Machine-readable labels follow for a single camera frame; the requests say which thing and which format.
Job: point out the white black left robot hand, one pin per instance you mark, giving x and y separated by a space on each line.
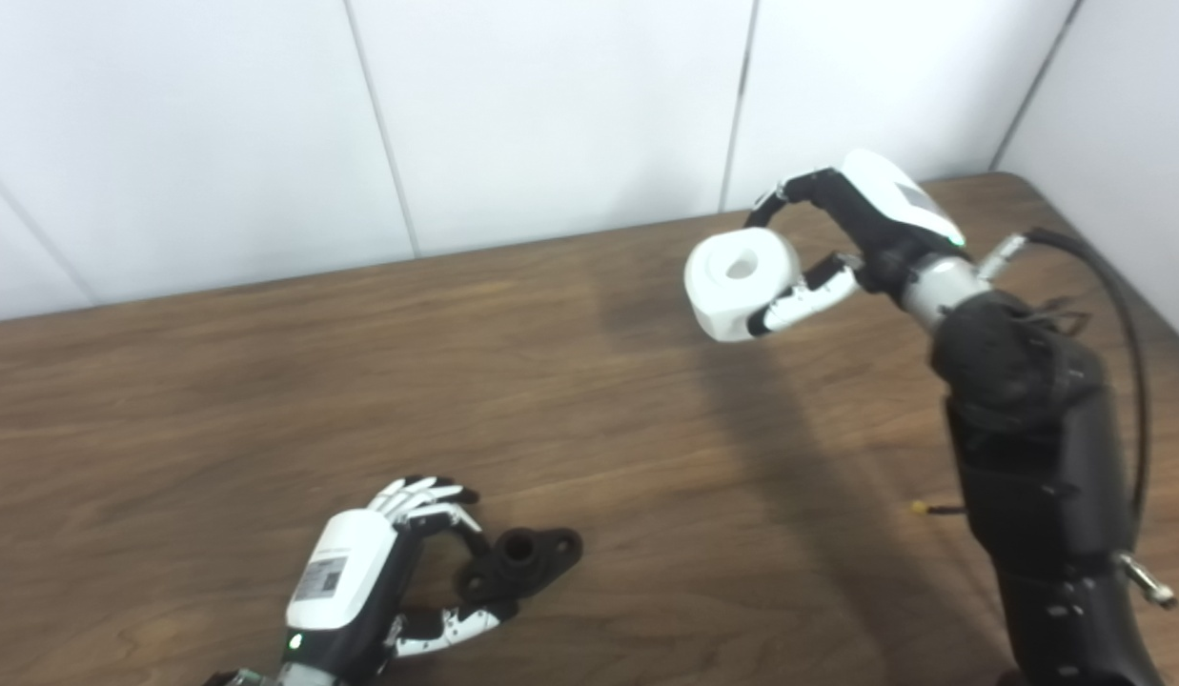
346 572

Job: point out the round white piece with holes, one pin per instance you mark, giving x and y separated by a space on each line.
727 295

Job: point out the black flanged holder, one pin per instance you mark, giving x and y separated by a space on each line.
537 562

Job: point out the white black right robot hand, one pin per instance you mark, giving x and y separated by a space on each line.
884 210

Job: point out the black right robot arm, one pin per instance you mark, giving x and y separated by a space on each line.
1037 457

